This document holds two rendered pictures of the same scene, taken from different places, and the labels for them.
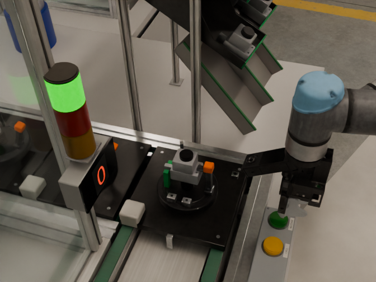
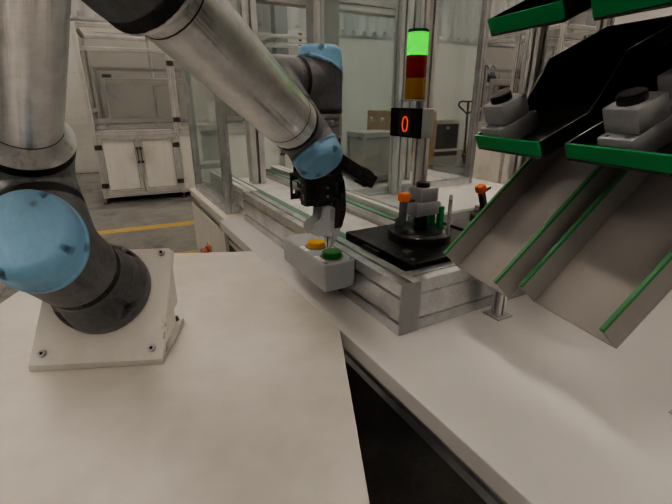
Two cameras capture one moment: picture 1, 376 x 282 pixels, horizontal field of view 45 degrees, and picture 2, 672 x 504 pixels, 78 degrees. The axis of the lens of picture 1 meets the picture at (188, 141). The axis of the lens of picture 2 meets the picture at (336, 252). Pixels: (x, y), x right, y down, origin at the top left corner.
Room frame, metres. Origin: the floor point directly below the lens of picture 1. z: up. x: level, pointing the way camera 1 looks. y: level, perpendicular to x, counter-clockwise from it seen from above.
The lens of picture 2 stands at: (1.12, -0.78, 1.26)
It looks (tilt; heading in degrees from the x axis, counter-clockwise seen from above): 20 degrees down; 132
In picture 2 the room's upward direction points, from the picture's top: straight up
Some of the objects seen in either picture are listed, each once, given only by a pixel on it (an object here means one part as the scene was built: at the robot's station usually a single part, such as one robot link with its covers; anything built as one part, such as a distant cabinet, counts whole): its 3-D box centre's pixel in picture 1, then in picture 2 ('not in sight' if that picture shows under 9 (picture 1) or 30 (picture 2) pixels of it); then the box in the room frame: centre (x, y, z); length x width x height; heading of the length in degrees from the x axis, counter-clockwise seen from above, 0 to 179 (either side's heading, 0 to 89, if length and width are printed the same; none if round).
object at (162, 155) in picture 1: (187, 193); (419, 241); (0.67, 0.00, 0.96); 0.24 x 0.24 x 0.02; 71
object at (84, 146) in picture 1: (78, 137); (415, 88); (0.52, 0.18, 1.28); 0.05 x 0.05 x 0.05
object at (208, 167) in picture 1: (205, 175); (405, 210); (0.65, -0.04, 1.04); 0.04 x 0.02 x 0.08; 71
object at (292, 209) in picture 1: (292, 210); (317, 224); (0.56, -0.21, 1.03); 0.06 x 0.03 x 0.09; 71
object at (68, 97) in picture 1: (65, 88); (417, 44); (0.52, 0.18, 1.38); 0.05 x 0.05 x 0.05
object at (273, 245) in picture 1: (272, 246); (316, 245); (0.52, -0.17, 0.96); 0.04 x 0.04 x 0.02
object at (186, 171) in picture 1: (182, 163); (425, 197); (0.67, 0.01, 1.06); 0.08 x 0.04 x 0.07; 71
